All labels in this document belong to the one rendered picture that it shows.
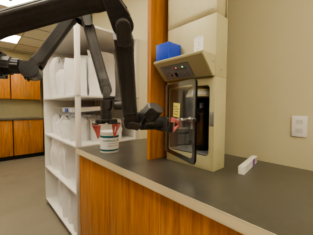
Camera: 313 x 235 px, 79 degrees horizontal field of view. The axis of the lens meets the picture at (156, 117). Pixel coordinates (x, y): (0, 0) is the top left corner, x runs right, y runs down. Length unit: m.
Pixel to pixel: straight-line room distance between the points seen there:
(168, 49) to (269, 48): 0.62
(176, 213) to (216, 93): 0.57
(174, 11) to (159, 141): 0.77
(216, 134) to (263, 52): 0.63
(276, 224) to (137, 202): 0.62
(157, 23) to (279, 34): 0.70
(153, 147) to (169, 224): 0.46
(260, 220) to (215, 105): 0.52
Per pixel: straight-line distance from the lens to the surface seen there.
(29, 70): 1.09
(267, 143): 1.34
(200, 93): 1.04
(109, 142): 1.34
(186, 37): 1.13
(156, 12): 1.29
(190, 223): 0.82
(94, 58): 1.09
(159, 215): 0.93
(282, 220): 0.70
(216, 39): 1.02
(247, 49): 1.42
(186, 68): 0.99
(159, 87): 1.19
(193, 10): 1.16
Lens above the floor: 1.26
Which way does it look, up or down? 3 degrees down
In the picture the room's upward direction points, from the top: straight up
